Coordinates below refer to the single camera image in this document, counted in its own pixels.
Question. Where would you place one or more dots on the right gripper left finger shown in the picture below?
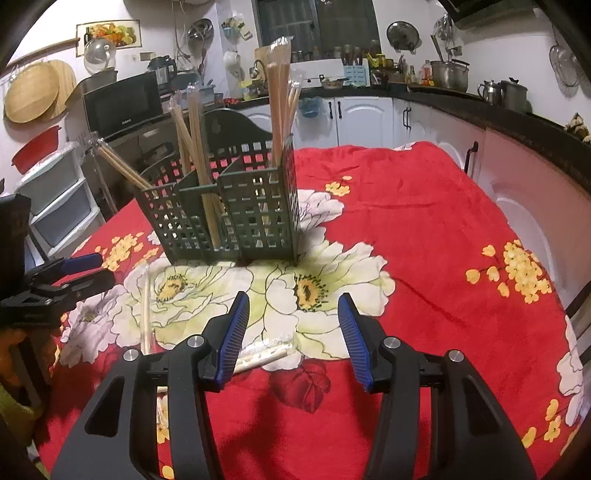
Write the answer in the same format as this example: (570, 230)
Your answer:
(115, 435)

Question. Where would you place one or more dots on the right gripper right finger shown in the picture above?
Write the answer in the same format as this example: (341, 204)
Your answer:
(471, 435)

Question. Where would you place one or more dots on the dark kitchen window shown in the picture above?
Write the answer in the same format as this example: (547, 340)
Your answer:
(316, 28)

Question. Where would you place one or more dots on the left hand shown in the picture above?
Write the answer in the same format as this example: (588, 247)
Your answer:
(12, 339)

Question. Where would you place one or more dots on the white plastic drawer unit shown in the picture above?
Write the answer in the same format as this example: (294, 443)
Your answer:
(64, 212)

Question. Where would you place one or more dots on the red plastic basin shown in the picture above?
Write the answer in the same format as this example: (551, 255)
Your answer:
(36, 150)

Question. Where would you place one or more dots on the black microwave oven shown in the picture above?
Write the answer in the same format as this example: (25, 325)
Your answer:
(113, 107)

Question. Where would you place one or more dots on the round bamboo tray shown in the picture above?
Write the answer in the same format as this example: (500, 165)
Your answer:
(31, 93)

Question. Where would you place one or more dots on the red floral tablecloth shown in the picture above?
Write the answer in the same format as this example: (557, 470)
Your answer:
(414, 241)

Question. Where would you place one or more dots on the dark green utensil basket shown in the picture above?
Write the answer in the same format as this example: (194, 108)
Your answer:
(249, 210)

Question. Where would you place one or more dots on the glass pot lid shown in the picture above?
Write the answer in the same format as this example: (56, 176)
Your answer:
(99, 55)

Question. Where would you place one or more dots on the fruit picture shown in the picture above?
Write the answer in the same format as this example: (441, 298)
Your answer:
(123, 33)

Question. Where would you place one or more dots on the ginger roots pile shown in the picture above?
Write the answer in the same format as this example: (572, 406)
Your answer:
(577, 127)

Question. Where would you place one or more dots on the steel canister pot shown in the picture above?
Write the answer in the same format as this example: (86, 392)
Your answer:
(514, 95)

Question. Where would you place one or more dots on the steel kettle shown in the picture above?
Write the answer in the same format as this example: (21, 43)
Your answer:
(490, 92)

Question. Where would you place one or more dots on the steel stock pot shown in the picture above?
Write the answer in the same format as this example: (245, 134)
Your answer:
(451, 75)

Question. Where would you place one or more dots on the blue knife block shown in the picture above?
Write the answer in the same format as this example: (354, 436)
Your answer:
(357, 76)

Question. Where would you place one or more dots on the hanging pot lid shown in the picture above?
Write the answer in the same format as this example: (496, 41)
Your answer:
(404, 36)

